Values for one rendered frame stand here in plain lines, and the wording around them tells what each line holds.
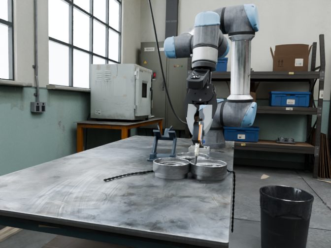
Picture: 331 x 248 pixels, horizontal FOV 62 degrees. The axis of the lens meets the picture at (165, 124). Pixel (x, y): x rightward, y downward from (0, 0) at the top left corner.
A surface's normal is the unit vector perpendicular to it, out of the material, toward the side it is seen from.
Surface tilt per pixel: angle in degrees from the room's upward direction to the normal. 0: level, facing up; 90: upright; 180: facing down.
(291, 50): 92
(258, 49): 90
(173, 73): 90
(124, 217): 0
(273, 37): 90
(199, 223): 0
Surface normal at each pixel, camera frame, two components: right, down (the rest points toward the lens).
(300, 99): -0.25, 0.07
